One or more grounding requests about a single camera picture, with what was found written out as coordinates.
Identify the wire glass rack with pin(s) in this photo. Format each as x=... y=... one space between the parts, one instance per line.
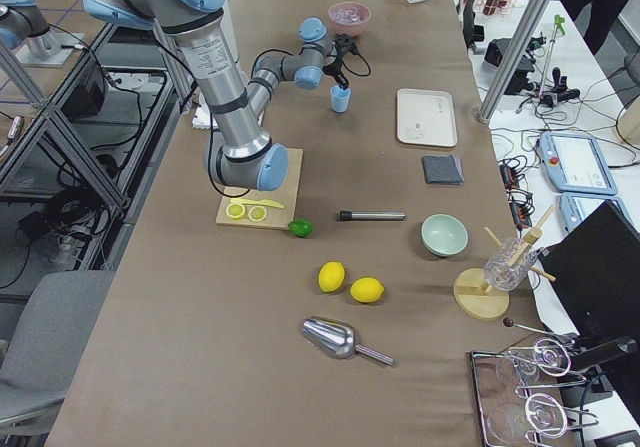
x=517 y=394

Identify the pink bowl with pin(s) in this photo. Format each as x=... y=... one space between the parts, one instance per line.
x=352 y=30

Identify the grey folded cloth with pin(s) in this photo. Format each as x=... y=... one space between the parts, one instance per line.
x=445 y=170

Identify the yellow lemon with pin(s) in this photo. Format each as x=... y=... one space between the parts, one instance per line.
x=331 y=276
x=367 y=290

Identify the cream rabbit tray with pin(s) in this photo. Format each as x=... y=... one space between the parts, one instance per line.
x=426 y=118

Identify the steel muddler black tip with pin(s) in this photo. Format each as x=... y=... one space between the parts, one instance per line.
x=349 y=215

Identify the wooden mug tree stand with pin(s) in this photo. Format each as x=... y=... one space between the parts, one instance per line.
x=483 y=293

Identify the light blue plastic cup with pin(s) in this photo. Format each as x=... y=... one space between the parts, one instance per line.
x=340 y=98

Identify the mint green bowl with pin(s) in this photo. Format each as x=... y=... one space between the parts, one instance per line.
x=444 y=235

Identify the yellow plastic knife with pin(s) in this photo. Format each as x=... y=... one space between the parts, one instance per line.
x=261 y=202

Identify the clear glass on stand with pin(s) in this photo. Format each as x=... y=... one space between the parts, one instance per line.
x=509 y=265

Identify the blue teach pendant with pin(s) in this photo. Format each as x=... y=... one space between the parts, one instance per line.
x=575 y=163
x=576 y=207

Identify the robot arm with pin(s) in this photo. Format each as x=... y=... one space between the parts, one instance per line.
x=21 y=20
x=240 y=152

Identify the pile of ice cubes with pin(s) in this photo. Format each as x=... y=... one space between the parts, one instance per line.
x=346 y=14

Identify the aluminium frame post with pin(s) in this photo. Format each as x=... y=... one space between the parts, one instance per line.
x=520 y=39

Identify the green lime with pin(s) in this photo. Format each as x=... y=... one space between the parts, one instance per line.
x=300 y=228

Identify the wooden cutting board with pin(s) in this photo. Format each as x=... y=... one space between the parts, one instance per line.
x=286 y=194

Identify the lemon half slice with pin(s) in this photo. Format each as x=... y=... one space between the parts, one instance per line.
x=257 y=213
x=235 y=211

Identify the metal scoop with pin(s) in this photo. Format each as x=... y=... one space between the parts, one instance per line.
x=338 y=340

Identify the black monitor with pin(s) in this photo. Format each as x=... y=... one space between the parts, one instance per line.
x=597 y=275

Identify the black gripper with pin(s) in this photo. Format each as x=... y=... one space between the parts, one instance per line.
x=335 y=69

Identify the grey office chair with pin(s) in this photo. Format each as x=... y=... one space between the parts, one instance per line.
x=45 y=350

